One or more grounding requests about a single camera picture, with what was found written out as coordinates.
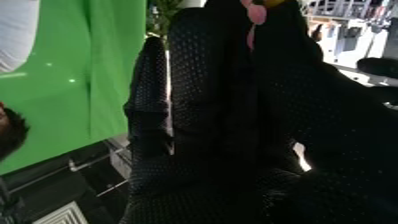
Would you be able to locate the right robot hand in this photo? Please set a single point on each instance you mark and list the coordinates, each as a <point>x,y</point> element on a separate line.
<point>237,133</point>

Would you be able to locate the person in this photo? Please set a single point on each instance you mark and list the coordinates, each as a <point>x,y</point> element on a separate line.
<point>14,30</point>

